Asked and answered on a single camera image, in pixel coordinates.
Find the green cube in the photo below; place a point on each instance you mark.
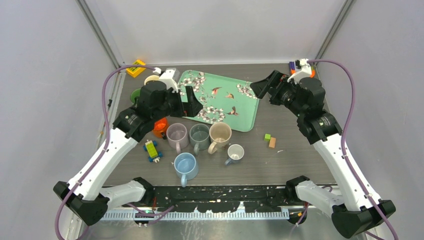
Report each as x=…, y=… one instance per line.
x=267, y=137

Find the toy brick car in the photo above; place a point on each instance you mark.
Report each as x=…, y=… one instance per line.
x=154, y=155

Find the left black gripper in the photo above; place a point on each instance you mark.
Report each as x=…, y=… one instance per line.
x=190, y=108

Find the orange mug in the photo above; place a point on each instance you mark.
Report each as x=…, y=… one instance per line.
x=160, y=128

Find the tall floral mug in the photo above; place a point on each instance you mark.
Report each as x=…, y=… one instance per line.
x=220, y=134

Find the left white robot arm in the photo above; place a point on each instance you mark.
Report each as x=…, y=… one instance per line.
x=85, y=194

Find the orange and green toy stack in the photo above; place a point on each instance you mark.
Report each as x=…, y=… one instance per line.
x=292, y=68

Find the grey mug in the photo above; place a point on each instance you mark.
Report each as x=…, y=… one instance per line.
x=199, y=137

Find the yellow toy block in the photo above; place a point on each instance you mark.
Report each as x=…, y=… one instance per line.
x=135, y=71

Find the lilac mug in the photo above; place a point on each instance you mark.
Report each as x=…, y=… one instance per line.
x=177, y=137

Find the wooden block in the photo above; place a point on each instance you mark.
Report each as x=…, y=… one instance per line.
x=272, y=142

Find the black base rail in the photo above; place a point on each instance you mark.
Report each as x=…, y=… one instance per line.
x=221, y=198

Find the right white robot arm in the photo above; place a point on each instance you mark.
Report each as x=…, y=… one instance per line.
x=358, y=208

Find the small blue-grey cup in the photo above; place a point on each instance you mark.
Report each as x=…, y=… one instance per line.
x=235, y=153

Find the light blue mug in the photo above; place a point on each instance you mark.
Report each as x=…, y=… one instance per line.
x=186, y=167

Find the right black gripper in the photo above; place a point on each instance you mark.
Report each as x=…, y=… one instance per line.
x=276, y=80

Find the green floral tray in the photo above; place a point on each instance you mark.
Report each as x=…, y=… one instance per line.
x=223, y=99

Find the cream plain mug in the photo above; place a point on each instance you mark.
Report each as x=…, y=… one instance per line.
x=151, y=78

